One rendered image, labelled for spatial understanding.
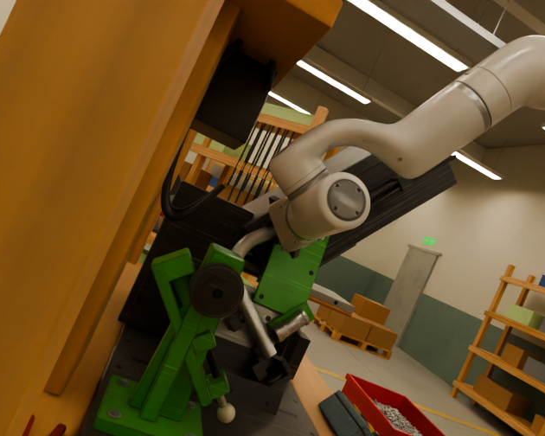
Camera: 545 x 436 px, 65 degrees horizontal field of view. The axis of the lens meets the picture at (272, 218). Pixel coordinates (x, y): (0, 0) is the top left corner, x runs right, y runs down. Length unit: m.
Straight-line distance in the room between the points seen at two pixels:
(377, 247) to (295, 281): 10.44
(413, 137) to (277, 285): 0.44
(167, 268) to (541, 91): 0.58
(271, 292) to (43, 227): 0.70
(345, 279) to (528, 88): 10.51
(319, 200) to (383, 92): 8.42
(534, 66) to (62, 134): 0.62
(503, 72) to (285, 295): 0.57
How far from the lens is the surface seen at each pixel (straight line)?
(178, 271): 0.61
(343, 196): 0.61
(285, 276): 0.93
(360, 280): 11.31
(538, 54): 0.74
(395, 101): 9.10
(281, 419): 0.91
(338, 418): 0.99
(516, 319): 7.16
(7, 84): 0.28
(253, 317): 0.87
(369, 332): 7.32
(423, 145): 0.66
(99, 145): 0.26
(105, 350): 0.92
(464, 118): 0.68
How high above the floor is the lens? 1.23
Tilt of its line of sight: 1 degrees up
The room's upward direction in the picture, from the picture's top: 25 degrees clockwise
